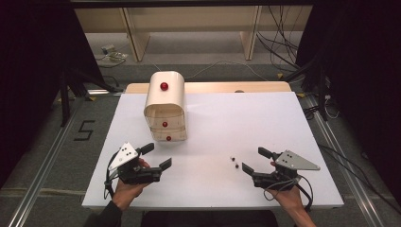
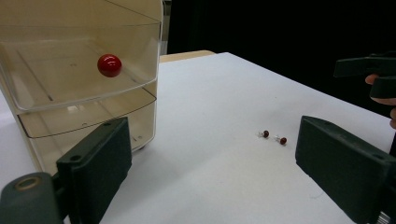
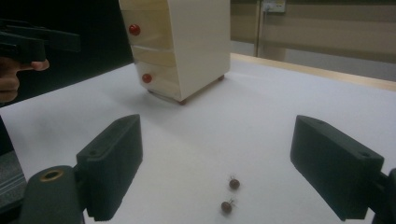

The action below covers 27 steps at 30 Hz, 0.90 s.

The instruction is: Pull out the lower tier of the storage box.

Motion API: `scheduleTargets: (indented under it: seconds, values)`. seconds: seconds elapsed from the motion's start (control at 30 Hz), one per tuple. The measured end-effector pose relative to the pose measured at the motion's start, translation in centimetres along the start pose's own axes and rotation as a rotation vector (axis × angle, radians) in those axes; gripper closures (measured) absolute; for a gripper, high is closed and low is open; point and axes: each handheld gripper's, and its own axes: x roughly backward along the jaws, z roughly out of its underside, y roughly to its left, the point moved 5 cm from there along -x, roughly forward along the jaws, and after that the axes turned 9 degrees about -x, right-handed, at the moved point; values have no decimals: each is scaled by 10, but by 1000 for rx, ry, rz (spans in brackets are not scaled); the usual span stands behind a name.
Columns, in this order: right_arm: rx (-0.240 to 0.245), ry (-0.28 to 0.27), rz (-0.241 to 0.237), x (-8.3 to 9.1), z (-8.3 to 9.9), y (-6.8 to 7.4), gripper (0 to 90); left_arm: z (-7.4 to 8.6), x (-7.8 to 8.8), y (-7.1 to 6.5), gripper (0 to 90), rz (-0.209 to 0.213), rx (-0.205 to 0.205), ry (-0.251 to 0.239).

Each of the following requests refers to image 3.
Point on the wooden table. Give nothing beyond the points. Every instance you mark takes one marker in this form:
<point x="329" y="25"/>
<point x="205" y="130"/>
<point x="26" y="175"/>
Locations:
<point x="311" y="71"/>

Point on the white wall socket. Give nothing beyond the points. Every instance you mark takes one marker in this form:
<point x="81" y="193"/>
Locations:
<point x="274" y="5"/>

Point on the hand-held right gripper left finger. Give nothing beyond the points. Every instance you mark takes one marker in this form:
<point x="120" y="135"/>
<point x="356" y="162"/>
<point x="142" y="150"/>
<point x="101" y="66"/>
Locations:
<point x="112" y="161"/>

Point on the aluminium floor rail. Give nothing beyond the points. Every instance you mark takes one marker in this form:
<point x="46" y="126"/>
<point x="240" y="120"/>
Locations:
<point x="12" y="186"/>

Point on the white table cover sheet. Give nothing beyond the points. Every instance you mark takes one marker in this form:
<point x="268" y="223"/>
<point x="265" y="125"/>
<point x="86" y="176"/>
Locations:
<point x="249" y="124"/>

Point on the clear drawer with red knob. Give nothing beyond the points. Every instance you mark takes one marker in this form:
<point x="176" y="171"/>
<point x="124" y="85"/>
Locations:
<point x="162" y="81"/>

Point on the cream drawer cabinet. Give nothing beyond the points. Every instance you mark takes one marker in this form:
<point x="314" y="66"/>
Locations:
<point x="199" y="46"/>

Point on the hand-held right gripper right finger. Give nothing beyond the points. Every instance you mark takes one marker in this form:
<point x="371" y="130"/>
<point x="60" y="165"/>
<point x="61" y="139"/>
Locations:
<point x="333" y="165"/>

